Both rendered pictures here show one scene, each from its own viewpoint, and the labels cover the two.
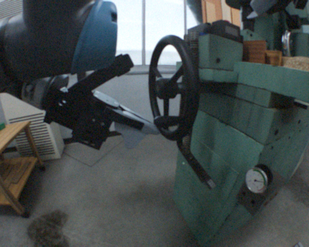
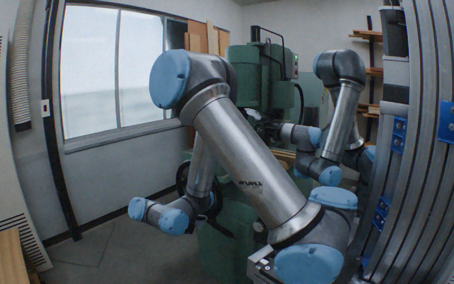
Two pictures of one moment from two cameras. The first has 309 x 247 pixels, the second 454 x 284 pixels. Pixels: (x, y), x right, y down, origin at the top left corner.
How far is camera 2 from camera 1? 70 cm
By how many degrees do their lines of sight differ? 33
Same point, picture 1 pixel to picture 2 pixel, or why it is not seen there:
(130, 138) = (200, 225)
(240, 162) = (248, 220)
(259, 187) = (261, 229)
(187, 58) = (216, 182)
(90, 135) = (190, 228)
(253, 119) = not seen: hidden behind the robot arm
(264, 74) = not seen: hidden behind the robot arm
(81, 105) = not seen: hidden behind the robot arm
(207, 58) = (220, 171)
